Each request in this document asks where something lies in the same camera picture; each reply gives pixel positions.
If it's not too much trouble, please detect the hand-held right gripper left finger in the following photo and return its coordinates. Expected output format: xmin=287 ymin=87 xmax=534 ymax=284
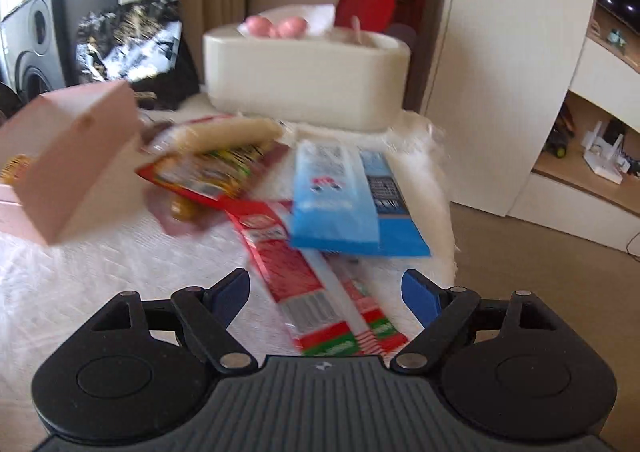
xmin=90 ymin=269 xmax=253 ymax=375

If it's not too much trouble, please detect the pink round ornament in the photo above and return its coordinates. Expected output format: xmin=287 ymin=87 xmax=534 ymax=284
xmin=244 ymin=15 xmax=274 ymax=38
xmin=275 ymin=17 xmax=309 ymax=40

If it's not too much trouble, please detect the pink box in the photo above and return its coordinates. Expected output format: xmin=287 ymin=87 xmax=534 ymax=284
xmin=0 ymin=81 xmax=143 ymax=247

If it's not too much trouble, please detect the long red snack packet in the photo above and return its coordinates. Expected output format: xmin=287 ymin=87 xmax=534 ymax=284
xmin=225 ymin=199 xmax=362 ymax=358
xmin=325 ymin=256 xmax=409 ymax=356

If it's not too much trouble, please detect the white router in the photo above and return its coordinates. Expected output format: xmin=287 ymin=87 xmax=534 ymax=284
xmin=581 ymin=119 xmax=640 ymax=186

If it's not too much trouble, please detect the red round lid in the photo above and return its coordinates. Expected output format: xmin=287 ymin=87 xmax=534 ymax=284
xmin=334 ymin=0 xmax=399 ymax=33

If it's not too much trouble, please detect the yellow snack packet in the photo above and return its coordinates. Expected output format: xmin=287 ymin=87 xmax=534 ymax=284
xmin=0 ymin=155 xmax=34 ymax=186

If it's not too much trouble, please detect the red green snack packet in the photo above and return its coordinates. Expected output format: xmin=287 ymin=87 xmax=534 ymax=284
xmin=136 ymin=145 xmax=289 ymax=211

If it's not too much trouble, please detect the grey washing machine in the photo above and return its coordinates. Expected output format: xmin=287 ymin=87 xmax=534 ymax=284
xmin=0 ymin=0 xmax=69 ymax=99

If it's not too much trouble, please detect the maroon snack packet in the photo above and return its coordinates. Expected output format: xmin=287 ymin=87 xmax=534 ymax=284
xmin=154 ymin=192 xmax=203 ymax=236

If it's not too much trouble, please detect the black pouch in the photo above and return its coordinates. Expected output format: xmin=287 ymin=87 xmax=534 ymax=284
xmin=134 ymin=37 xmax=202 ymax=112

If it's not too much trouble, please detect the black foil snack bag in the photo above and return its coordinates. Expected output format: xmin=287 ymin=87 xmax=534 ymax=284
xmin=75 ymin=0 xmax=184 ymax=83

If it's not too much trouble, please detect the white shelf cabinet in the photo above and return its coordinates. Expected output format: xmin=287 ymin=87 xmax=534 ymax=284
xmin=419 ymin=0 xmax=640 ymax=254

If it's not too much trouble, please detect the pale sausage snack packet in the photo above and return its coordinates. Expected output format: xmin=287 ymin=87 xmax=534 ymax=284
xmin=149 ymin=116 xmax=284 ymax=156

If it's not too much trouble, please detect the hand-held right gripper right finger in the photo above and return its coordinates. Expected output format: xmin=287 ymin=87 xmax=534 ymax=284
xmin=389 ymin=269 xmax=563 ymax=375

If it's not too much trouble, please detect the white plastic container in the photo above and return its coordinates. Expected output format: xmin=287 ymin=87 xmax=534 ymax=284
xmin=202 ymin=2 xmax=414 ymax=134

